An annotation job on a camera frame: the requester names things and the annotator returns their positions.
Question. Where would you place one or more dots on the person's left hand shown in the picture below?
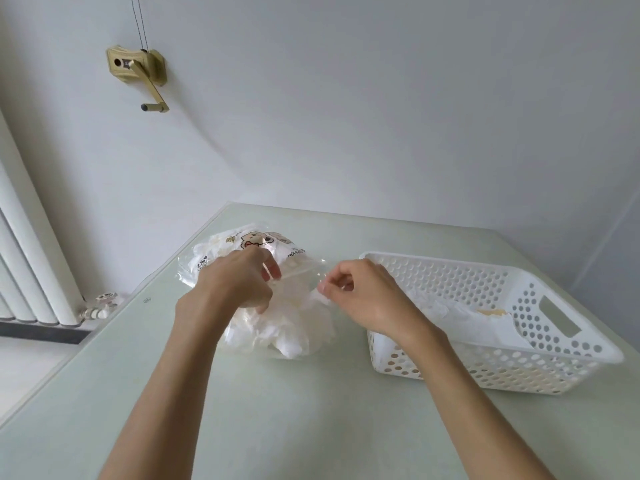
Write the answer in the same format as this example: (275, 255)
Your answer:
(230, 284)

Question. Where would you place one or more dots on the person's right hand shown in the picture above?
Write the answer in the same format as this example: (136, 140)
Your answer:
(380, 299)

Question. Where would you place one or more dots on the clear bear-print plastic bag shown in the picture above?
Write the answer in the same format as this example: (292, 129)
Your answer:
(255, 239)

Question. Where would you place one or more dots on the white perforated plastic basket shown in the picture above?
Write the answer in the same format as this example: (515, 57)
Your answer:
(500, 379)

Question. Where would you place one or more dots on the person's left forearm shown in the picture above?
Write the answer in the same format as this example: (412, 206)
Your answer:
(160, 409)

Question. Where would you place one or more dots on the person's right forearm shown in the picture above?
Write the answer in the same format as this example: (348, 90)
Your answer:
(475, 419)

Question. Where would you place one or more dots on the white radiator valve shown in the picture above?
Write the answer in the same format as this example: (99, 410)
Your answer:
(102, 302)

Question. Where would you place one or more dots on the white column radiator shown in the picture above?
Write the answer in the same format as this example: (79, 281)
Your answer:
(30, 254)

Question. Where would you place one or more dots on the brass wall crank winch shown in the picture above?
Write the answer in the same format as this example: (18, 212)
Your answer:
(127, 64)

